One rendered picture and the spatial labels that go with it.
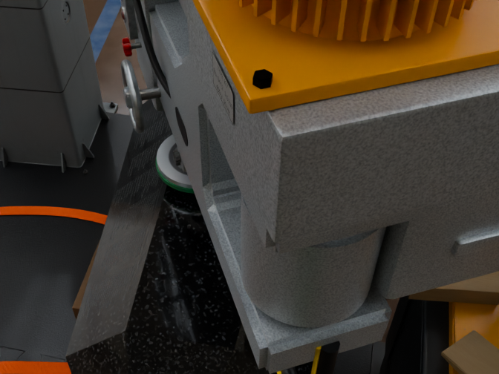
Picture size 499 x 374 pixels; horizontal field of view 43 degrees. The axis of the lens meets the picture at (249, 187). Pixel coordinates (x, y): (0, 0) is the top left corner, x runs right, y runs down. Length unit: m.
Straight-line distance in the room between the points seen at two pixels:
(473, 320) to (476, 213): 0.70
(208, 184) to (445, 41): 0.57
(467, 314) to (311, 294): 0.74
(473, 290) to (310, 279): 0.75
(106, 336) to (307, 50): 1.04
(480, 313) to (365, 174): 1.02
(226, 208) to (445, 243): 0.36
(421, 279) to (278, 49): 0.47
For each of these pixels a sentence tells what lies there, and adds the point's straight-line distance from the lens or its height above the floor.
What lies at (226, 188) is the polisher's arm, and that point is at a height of 1.25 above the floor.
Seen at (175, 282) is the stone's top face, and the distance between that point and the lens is 1.46.
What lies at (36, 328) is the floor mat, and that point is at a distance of 2.41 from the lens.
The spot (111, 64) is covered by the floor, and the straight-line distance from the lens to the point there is 3.46.
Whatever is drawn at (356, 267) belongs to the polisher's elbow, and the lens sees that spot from 0.81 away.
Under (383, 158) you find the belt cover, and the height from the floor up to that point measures 1.63.
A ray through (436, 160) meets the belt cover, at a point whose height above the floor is 1.61.
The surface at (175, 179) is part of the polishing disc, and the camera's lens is 1.59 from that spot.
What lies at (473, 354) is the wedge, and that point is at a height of 0.80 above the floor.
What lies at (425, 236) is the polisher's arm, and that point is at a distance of 0.82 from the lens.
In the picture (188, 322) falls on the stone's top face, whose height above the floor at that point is 0.80.
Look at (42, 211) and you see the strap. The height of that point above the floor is 0.02.
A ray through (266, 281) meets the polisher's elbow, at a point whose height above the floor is 1.31.
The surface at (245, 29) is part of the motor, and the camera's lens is 0.56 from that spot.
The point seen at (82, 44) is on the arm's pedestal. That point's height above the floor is 0.45.
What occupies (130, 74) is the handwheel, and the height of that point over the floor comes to 1.25.
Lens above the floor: 2.00
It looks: 47 degrees down
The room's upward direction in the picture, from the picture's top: 1 degrees clockwise
